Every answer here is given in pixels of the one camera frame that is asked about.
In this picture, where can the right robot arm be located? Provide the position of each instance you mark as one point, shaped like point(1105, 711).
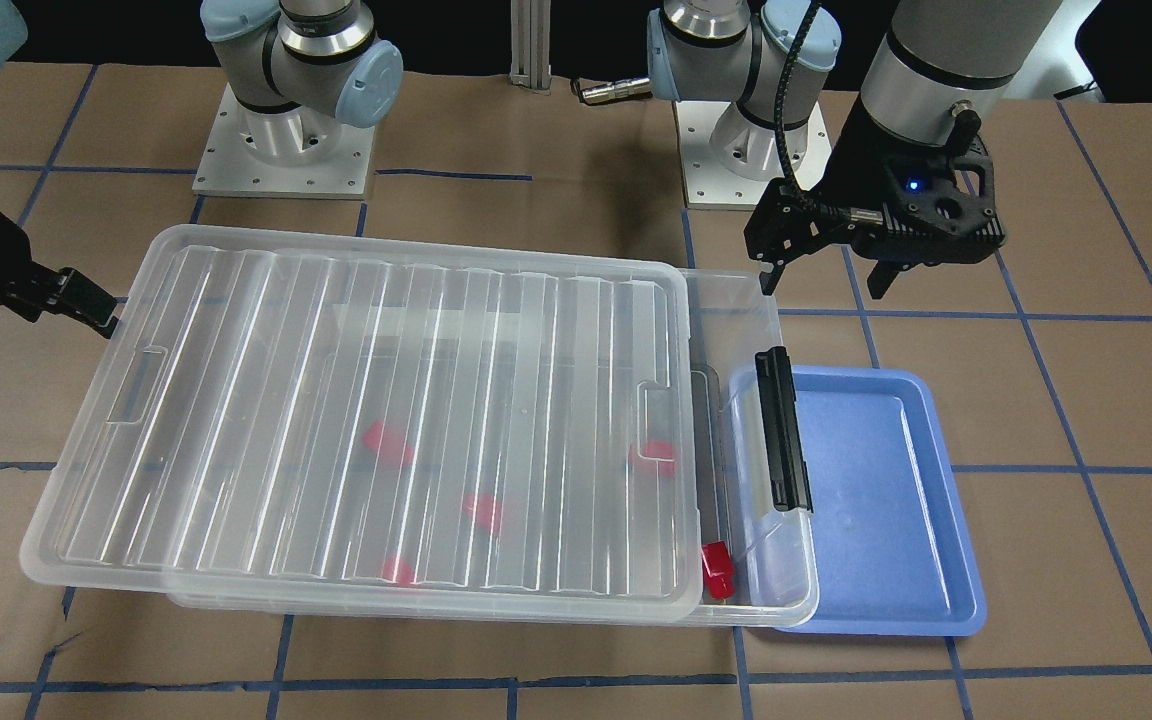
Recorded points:
point(280, 57)

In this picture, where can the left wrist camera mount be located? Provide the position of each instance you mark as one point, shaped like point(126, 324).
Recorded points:
point(939, 205)

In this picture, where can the clear plastic box lid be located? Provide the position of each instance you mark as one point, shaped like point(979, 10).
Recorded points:
point(213, 374)

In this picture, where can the red block near latch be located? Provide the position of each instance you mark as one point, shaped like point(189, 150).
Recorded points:
point(717, 570)

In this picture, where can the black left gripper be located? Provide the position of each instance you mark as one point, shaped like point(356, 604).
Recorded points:
point(858, 168)

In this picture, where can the aluminium frame post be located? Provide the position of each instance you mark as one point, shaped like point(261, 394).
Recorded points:
point(530, 24)

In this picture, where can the clear plastic storage box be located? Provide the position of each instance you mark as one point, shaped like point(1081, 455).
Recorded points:
point(530, 447)

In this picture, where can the blue plastic tray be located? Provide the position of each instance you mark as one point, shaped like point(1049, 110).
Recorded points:
point(886, 550)

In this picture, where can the red block lower middle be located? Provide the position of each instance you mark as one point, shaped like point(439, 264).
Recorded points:
point(397, 571)

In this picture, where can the red block centre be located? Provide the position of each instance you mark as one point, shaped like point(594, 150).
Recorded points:
point(388, 445)

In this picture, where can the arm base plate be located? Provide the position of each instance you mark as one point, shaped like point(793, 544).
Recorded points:
point(727, 161)
point(298, 154)

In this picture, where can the red block upper middle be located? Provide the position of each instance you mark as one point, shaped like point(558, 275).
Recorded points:
point(487, 512)

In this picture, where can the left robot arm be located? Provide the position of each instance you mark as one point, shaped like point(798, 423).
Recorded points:
point(939, 67)

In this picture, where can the black box latch handle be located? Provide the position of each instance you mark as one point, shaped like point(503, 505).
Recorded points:
point(786, 460)

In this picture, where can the red block from tray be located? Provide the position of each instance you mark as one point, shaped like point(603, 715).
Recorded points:
point(654, 458)

